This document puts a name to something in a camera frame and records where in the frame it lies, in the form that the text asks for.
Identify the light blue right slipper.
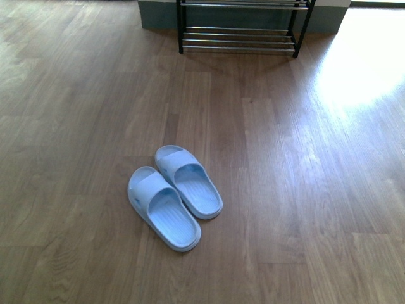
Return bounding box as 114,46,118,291
154,145,223,220

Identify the black metal shoe rack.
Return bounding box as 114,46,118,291
176,1,316,58

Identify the light blue left slipper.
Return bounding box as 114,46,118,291
127,166,201,252

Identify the light blue slipper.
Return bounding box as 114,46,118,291
154,145,223,220
127,166,201,252

